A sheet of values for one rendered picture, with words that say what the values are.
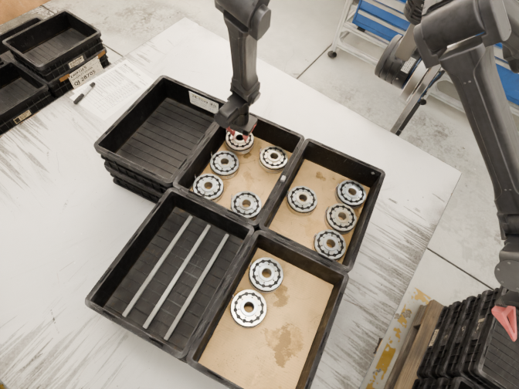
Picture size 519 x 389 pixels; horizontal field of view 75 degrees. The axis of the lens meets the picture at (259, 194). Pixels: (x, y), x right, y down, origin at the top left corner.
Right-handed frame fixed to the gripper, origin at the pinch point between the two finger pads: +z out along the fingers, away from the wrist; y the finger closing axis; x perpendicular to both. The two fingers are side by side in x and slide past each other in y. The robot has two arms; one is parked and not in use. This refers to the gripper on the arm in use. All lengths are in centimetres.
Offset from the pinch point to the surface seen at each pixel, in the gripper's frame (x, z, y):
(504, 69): 166, 47, 107
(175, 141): -10.2, 5.5, -21.5
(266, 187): -11.1, 5.8, 16.6
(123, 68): 21, 19, -73
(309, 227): -17.9, 5.9, 36.1
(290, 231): -22.2, 5.6, 31.2
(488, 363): -20, 41, 120
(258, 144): 4.3, 6.2, 5.7
